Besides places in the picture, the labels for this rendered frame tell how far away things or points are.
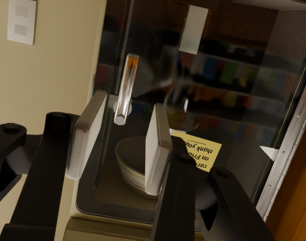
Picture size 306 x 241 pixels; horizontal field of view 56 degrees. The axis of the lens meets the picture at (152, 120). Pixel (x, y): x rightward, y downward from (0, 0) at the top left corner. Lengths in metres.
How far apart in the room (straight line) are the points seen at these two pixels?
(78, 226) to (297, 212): 0.36
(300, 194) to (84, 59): 0.63
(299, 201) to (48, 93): 0.69
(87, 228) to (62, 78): 0.50
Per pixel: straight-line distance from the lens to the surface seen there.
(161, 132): 0.16
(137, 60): 0.34
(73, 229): 0.51
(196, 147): 0.44
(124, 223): 0.52
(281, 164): 0.49
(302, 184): 0.56
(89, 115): 0.15
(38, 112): 0.93
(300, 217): 0.56
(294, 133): 0.48
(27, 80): 0.92
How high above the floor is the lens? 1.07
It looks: 19 degrees up
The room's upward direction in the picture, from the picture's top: 167 degrees counter-clockwise
